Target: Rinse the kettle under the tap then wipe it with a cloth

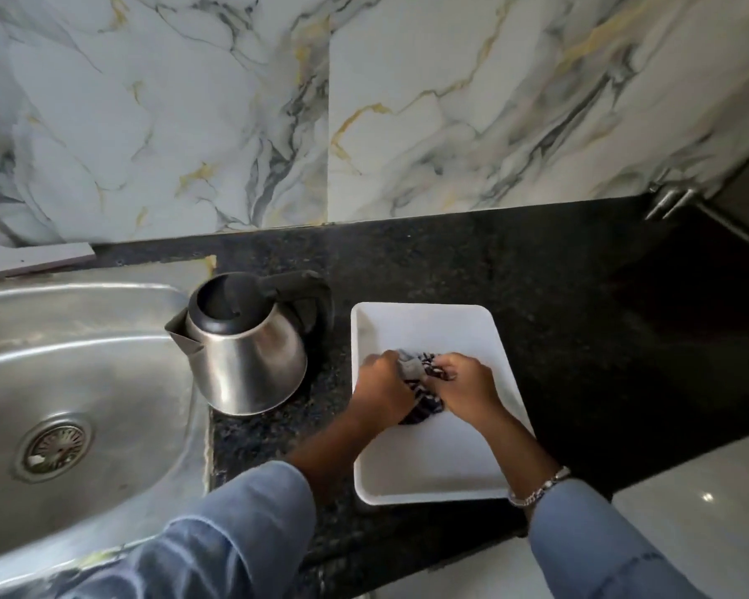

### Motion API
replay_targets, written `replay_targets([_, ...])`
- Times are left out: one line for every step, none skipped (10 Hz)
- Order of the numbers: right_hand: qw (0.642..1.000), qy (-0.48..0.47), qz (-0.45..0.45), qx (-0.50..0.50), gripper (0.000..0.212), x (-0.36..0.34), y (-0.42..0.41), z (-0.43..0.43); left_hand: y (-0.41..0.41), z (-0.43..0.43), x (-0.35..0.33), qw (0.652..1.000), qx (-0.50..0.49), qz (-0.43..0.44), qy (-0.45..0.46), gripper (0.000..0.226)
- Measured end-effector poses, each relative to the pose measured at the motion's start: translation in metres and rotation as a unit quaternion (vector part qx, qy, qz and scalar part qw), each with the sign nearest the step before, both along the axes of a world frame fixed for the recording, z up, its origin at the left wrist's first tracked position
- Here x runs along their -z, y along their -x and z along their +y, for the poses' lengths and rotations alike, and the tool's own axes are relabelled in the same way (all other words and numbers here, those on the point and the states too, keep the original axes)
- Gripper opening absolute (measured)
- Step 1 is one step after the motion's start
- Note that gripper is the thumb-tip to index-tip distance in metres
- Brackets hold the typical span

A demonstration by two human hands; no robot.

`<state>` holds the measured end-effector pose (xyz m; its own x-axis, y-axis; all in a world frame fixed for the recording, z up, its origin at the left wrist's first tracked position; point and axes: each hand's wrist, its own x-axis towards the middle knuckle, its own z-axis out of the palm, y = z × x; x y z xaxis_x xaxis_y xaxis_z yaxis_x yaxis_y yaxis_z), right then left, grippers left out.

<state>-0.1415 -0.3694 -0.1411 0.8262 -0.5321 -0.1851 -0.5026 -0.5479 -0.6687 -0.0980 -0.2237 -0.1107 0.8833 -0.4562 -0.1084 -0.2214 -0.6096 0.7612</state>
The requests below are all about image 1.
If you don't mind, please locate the person's left hand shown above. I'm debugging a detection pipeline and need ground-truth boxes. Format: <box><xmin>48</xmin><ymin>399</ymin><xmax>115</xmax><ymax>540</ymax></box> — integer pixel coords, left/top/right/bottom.
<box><xmin>346</xmin><ymin>350</ymin><xmax>417</xmax><ymax>427</ymax></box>

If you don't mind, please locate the person's right hand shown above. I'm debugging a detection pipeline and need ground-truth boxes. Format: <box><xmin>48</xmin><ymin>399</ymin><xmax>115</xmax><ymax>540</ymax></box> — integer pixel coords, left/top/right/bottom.
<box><xmin>428</xmin><ymin>352</ymin><xmax>506</xmax><ymax>426</ymax></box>

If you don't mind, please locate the dark striped cloth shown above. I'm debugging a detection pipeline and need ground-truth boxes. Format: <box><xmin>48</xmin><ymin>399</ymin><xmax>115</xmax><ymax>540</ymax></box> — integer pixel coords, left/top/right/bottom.
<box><xmin>394</xmin><ymin>349</ymin><xmax>455</xmax><ymax>426</ymax></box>

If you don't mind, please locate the person's left forearm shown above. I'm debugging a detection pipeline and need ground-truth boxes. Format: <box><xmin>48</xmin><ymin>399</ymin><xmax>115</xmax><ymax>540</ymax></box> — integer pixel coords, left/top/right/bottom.
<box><xmin>69</xmin><ymin>402</ymin><xmax>407</xmax><ymax>599</ymax></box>

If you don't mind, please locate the person's right forearm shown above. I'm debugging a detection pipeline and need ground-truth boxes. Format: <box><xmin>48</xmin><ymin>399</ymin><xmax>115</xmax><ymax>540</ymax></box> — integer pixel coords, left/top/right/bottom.
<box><xmin>473</xmin><ymin>405</ymin><xmax>690</xmax><ymax>599</ymax></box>

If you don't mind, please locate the white plastic tray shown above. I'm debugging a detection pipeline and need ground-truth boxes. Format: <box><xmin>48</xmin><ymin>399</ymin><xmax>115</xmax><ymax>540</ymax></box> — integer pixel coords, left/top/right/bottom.
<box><xmin>350</xmin><ymin>302</ymin><xmax>536</xmax><ymax>507</ymax></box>

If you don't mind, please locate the stainless steel electric kettle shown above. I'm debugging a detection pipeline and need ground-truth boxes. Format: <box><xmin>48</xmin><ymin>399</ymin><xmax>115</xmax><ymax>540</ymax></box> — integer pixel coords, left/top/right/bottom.
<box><xmin>165</xmin><ymin>271</ymin><xmax>333</xmax><ymax>417</ymax></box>

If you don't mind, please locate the stainless steel sink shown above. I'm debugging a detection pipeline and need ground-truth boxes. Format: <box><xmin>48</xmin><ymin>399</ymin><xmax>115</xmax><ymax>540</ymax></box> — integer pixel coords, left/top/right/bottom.
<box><xmin>0</xmin><ymin>263</ymin><xmax>212</xmax><ymax>596</ymax></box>

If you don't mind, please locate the round sink drain strainer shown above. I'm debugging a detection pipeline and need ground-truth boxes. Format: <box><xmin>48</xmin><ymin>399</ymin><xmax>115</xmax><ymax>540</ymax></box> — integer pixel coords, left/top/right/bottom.
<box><xmin>14</xmin><ymin>419</ymin><xmax>93</xmax><ymax>482</ymax></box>

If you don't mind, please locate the silver chain bracelet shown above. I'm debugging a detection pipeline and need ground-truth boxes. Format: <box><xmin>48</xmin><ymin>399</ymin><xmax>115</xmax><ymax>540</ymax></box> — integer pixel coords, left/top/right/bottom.
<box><xmin>507</xmin><ymin>466</ymin><xmax>572</xmax><ymax>508</ymax></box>

